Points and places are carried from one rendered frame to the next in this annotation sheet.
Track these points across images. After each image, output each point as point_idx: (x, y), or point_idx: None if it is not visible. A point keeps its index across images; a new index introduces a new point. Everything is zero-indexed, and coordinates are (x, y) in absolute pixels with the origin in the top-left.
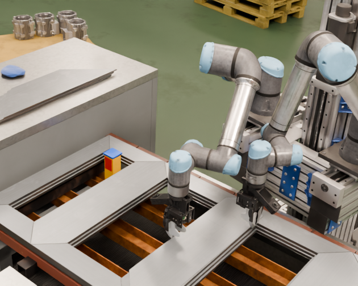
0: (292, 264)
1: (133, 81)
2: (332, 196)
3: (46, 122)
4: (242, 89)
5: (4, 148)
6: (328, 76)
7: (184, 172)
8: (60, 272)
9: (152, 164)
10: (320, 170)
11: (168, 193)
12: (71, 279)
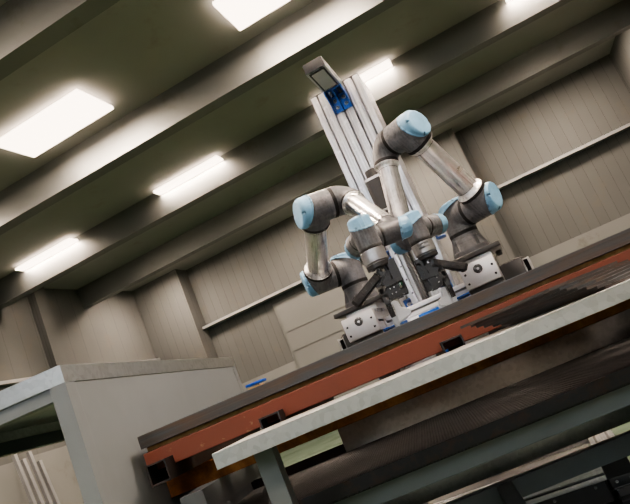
0: (516, 360)
1: (218, 359)
2: (490, 268)
3: (166, 364)
4: (355, 197)
5: (138, 377)
6: (417, 130)
7: (373, 226)
8: (326, 377)
9: None
10: (457, 288)
11: (370, 265)
12: (347, 368)
